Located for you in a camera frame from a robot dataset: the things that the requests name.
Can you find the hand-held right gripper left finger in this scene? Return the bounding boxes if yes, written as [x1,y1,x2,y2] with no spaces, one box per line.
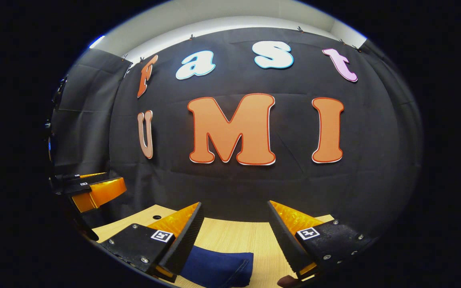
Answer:
[100,202,205,283]

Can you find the blue denim jeans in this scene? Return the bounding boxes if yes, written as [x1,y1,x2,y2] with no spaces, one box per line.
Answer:
[180,245,254,288]

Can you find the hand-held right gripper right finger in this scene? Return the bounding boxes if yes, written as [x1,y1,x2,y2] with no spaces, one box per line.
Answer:
[267,200,377,281]

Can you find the black backdrop cloth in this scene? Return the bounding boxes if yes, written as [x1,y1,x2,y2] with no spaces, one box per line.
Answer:
[48,27,424,240]

